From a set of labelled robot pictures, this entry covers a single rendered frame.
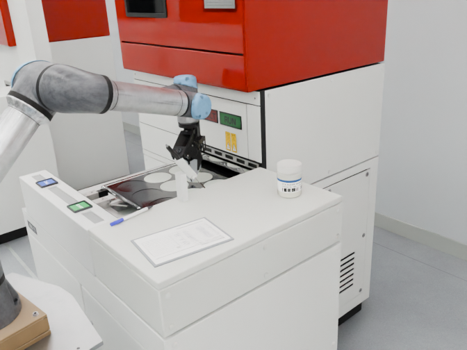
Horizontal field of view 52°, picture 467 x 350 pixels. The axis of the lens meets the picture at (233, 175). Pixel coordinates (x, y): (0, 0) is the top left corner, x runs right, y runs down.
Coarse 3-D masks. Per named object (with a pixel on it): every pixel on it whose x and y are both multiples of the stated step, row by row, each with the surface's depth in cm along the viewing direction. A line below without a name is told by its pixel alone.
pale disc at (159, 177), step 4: (160, 172) 180; (148, 176) 176; (152, 176) 176; (156, 176) 176; (160, 176) 176; (164, 176) 176; (168, 176) 175; (148, 180) 173; (152, 180) 173; (156, 180) 173; (160, 180) 173; (164, 180) 172
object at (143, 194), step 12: (168, 168) 183; (132, 180) 174; (144, 180) 174; (168, 180) 172; (120, 192) 164; (132, 192) 163; (144, 192) 163; (156, 192) 162; (168, 192) 162; (144, 204) 154
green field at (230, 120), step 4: (220, 112) 171; (220, 116) 171; (224, 116) 169; (228, 116) 168; (232, 116) 166; (220, 120) 172; (224, 120) 170; (228, 120) 169; (232, 120) 167; (236, 120) 165; (228, 124) 169; (232, 124) 167; (236, 124) 166
